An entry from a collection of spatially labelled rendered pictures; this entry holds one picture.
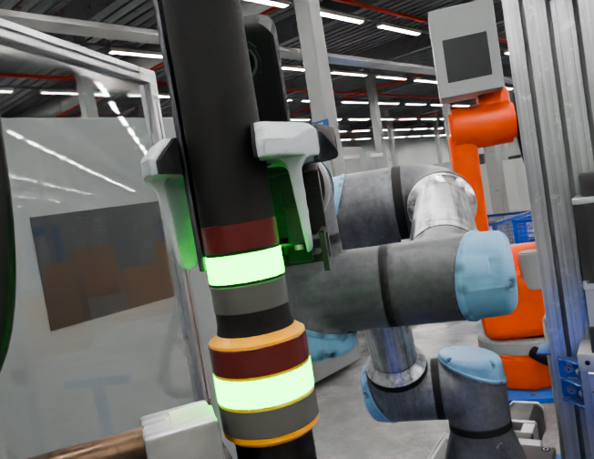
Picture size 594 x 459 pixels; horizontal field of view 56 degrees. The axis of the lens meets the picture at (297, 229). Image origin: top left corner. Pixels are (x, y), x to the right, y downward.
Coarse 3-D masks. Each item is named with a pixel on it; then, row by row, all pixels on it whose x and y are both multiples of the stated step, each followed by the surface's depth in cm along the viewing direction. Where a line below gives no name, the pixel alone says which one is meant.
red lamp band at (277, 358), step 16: (304, 336) 24; (224, 352) 23; (240, 352) 23; (256, 352) 23; (272, 352) 23; (288, 352) 23; (304, 352) 24; (224, 368) 23; (240, 368) 23; (256, 368) 23; (272, 368) 23; (288, 368) 23
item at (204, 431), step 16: (144, 416) 25; (160, 416) 24; (208, 416) 23; (144, 432) 23; (160, 432) 22; (176, 432) 22; (192, 432) 23; (208, 432) 23; (160, 448) 22; (176, 448) 22; (192, 448) 23; (208, 448) 23; (224, 448) 25
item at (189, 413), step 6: (204, 402) 24; (180, 408) 24; (186, 408) 24; (192, 408) 24; (198, 408) 24; (204, 408) 24; (210, 408) 24; (174, 414) 23; (180, 414) 23; (186, 414) 23; (192, 414) 23; (198, 414) 24; (204, 414) 24; (168, 420) 23; (174, 420) 23; (180, 420) 23; (186, 420) 23
